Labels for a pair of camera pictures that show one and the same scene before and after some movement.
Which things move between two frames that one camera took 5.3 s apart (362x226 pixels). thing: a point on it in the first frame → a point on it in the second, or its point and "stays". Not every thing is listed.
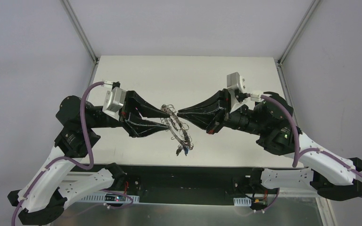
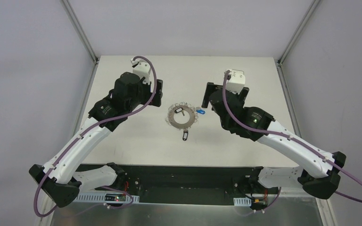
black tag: x=178 y=151 → x=185 y=135
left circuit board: x=112 y=197 stays
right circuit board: x=258 y=205 stays
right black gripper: x=221 y=112 → x=206 y=95
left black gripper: x=127 y=113 → x=157 y=93
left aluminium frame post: x=82 y=36 stays
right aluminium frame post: x=278 y=62 stays
